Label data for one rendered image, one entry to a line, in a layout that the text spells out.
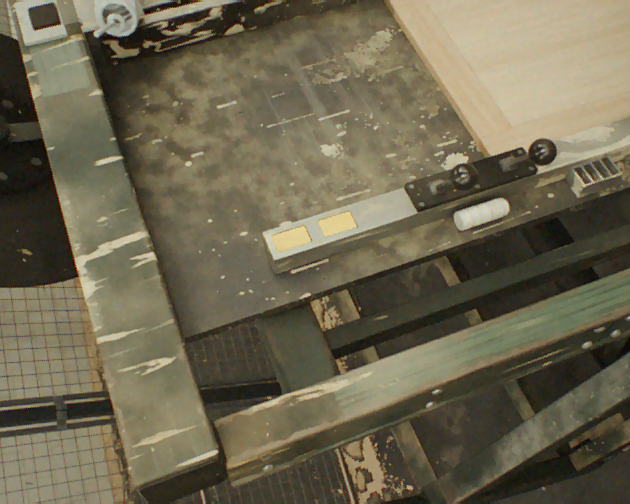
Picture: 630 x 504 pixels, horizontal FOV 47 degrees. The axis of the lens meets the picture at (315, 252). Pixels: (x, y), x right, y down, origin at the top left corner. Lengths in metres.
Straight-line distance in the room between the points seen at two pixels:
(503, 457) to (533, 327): 0.94
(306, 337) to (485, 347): 0.25
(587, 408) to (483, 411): 1.21
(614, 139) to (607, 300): 0.30
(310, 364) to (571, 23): 0.79
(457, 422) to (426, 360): 2.08
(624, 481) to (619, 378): 0.99
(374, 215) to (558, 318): 0.29
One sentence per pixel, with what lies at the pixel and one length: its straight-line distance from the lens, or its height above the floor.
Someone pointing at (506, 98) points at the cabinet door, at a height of 1.29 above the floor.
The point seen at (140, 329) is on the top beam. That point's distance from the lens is 0.92.
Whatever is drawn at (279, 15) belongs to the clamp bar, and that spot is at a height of 1.53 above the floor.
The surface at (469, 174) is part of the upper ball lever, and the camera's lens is 0.97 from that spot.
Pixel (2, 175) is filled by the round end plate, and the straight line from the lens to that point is 1.70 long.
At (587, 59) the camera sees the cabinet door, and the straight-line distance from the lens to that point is 1.38.
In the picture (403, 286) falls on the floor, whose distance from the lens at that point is 3.17.
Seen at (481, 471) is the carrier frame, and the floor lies 0.79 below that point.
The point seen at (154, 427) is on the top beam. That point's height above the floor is 1.91.
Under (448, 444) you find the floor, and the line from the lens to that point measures 3.07.
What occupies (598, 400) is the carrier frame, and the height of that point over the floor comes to 0.79.
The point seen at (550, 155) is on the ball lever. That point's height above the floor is 1.44.
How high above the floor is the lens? 2.30
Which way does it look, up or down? 40 degrees down
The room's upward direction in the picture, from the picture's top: 88 degrees counter-clockwise
